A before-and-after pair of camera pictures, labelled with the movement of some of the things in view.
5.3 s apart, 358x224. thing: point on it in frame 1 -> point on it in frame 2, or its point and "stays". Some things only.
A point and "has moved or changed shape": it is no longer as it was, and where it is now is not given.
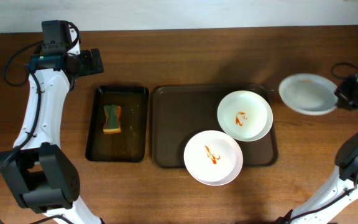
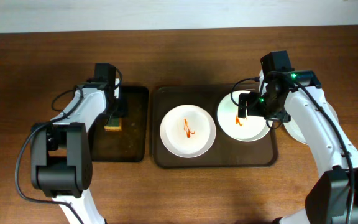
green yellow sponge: [113, 114] stays
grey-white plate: [309, 94] has moved or changed shape
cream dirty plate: [245, 115] stays
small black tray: [129, 145] stays
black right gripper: [346, 94] -> [245, 106]
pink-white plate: [213, 158] -> [188, 130]
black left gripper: [91, 62] -> [117, 109]
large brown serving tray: [180, 112] stays
